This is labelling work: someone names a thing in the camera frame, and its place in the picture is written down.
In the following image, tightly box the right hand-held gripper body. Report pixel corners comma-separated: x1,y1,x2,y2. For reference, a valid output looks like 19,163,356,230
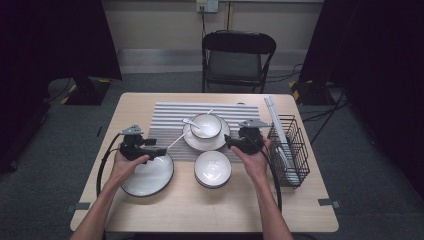
237,118,272,156

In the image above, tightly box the grey striped placemat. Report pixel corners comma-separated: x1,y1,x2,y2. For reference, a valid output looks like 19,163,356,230
146,101,268,164

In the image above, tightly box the person's right hand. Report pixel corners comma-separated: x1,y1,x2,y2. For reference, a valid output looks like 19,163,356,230
231,136,273,184

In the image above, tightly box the white chopstick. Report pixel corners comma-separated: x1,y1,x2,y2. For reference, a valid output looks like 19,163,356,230
167,108,214,150

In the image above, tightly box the black folding chair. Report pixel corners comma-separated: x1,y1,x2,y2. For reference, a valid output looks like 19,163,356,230
201,29,278,94

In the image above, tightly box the black stand base yellow tape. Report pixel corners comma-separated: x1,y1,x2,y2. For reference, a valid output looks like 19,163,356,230
288,79,336,107
59,74,113,107

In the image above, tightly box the person's left hand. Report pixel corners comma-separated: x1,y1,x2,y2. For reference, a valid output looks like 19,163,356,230
109,153,152,188

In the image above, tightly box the white wall socket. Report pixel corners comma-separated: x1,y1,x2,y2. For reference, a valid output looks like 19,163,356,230
195,0,220,14

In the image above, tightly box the black wire basket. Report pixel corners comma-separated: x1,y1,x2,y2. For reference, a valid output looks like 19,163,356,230
266,114,311,190

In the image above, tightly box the bundle of white chopsticks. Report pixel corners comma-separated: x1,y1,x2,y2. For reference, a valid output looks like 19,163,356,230
264,94,300,185

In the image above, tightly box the black power cable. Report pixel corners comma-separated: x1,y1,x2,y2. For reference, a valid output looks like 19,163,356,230
199,5,208,38

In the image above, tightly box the white plate dark rim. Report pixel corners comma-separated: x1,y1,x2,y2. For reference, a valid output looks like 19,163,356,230
181,114,232,152
120,151,175,198

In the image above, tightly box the white bowl dark rim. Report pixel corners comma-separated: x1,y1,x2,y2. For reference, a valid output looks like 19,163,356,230
193,150,233,190
189,112,223,140

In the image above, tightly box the grey tape piece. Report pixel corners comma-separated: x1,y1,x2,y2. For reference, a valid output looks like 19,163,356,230
317,198,342,210
65,201,92,214

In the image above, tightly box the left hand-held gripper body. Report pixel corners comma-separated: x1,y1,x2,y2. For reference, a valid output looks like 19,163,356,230
118,124,151,162

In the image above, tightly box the black curtain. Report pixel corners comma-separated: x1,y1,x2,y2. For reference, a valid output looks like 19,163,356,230
298,0,424,201
0,0,123,174

